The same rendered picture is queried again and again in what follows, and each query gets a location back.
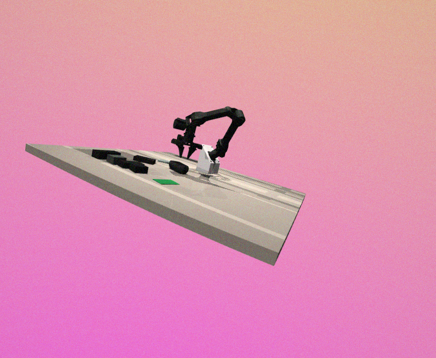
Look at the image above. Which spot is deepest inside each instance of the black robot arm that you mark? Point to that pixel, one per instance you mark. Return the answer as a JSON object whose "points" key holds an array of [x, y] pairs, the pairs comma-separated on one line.
{"points": [[199, 118]]}

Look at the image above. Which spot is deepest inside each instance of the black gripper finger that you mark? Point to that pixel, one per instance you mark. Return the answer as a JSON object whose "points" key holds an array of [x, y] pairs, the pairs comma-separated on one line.
{"points": [[190, 152], [181, 148]]}

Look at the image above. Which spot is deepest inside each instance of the green block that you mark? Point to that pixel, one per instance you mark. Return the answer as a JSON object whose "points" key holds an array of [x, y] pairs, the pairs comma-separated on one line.
{"points": [[166, 182]]}

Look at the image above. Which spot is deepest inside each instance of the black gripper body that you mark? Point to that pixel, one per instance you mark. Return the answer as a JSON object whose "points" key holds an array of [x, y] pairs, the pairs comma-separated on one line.
{"points": [[188, 138]]}

